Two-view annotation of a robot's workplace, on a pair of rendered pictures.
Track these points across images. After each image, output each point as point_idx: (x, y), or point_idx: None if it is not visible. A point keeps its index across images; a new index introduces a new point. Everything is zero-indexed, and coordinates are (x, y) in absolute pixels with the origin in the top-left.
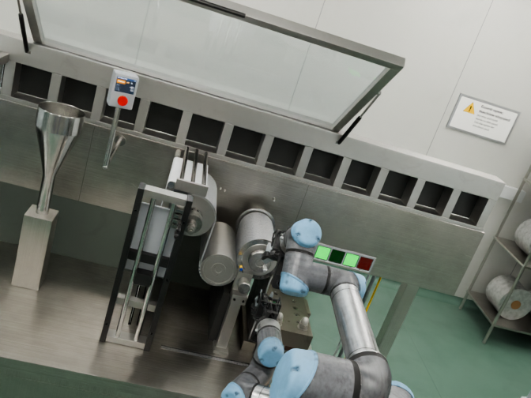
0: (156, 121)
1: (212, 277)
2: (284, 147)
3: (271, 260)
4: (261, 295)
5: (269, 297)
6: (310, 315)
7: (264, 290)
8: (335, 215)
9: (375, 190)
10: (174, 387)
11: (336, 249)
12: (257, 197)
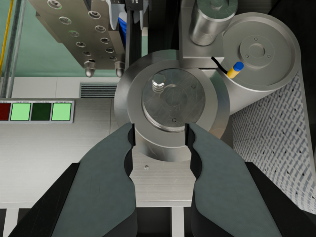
0: None
1: (259, 30)
2: (149, 226)
3: (207, 190)
4: (134, 18)
5: (118, 1)
6: (35, 13)
7: (131, 31)
8: (58, 167)
9: (12, 219)
10: None
11: (44, 121)
12: (166, 162)
